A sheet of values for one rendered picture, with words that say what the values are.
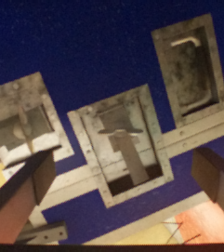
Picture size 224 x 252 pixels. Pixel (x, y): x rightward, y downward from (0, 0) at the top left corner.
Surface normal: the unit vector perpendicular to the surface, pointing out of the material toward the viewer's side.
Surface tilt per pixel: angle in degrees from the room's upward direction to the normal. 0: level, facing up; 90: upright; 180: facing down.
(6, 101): 90
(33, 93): 90
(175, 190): 90
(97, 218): 90
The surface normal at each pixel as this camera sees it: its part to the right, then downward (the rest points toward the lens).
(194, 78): 0.18, 0.21
